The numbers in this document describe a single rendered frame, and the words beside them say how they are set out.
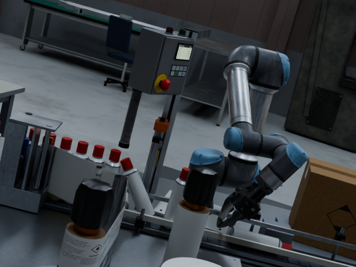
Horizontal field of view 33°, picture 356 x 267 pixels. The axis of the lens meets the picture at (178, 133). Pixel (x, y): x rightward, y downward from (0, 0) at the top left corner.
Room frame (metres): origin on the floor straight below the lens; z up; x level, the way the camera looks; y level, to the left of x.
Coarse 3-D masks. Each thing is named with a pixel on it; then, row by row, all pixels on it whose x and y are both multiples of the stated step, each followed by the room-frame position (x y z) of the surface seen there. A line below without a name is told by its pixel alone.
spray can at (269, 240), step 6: (234, 228) 1.85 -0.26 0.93; (234, 234) 1.83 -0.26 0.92; (240, 234) 1.84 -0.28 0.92; (246, 234) 1.84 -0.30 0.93; (252, 234) 1.85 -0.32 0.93; (258, 234) 1.86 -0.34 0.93; (252, 240) 1.83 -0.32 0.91; (258, 240) 1.84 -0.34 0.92; (264, 240) 1.84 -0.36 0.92; (270, 240) 1.85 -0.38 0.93; (276, 240) 1.85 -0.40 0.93; (246, 246) 1.84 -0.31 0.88; (276, 246) 1.84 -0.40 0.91; (282, 246) 1.85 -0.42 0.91; (288, 246) 1.85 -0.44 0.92
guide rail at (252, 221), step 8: (128, 192) 1.87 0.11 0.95; (160, 200) 1.87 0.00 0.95; (168, 200) 1.87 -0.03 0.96; (256, 224) 1.89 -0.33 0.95; (264, 224) 1.89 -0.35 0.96; (272, 224) 1.90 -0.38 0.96; (288, 232) 1.89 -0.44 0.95; (296, 232) 1.89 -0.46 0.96; (304, 232) 1.90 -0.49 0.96; (320, 240) 1.90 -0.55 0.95; (328, 240) 1.90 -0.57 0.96; (352, 248) 1.90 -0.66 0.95
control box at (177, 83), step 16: (144, 32) 1.87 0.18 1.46; (160, 32) 1.85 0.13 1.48; (144, 48) 1.86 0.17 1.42; (160, 48) 1.83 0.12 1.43; (176, 48) 1.88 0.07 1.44; (192, 48) 1.96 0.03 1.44; (144, 64) 1.85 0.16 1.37; (160, 64) 1.83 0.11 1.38; (176, 64) 1.90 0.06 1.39; (144, 80) 1.84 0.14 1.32; (160, 80) 1.85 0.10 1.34; (176, 80) 1.92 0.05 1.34
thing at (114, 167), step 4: (112, 152) 1.82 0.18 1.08; (116, 152) 1.82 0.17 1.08; (120, 152) 1.83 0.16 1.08; (112, 156) 1.82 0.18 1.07; (116, 156) 1.82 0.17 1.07; (108, 160) 1.83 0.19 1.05; (112, 160) 1.82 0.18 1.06; (116, 160) 1.82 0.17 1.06; (104, 164) 1.83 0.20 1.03; (108, 164) 1.81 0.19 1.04; (112, 164) 1.82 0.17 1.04; (116, 164) 1.82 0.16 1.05; (108, 168) 1.81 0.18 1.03; (112, 168) 1.81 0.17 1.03; (116, 168) 1.82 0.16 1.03; (116, 172) 1.82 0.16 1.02
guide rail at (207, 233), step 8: (128, 216) 1.80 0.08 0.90; (136, 216) 1.80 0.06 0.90; (144, 216) 1.80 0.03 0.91; (152, 216) 1.81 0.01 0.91; (160, 224) 1.80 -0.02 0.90; (168, 224) 1.80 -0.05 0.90; (208, 232) 1.81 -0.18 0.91; (216, 232) 1.82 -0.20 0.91; (224, 240) 1.81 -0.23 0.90; (232, 240) 1.81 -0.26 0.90; (240, 240) 1.82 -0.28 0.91; (248, 240) 1.82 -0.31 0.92; (256, 248) 1.82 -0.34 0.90; (264, 248) 1.82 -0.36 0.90; (272, 248) 1.82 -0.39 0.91; (280, 248) 1.83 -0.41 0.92; (288, 256) 1.82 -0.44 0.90; (296, 256) 1.82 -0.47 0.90; (304, 256) 1.83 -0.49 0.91; (312, 256) 1.83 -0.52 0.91; (320, 264) 1.83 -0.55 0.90; (328, 264) 1.83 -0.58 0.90; (336, 264) 1.83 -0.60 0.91; (344, 264) 1.84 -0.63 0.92
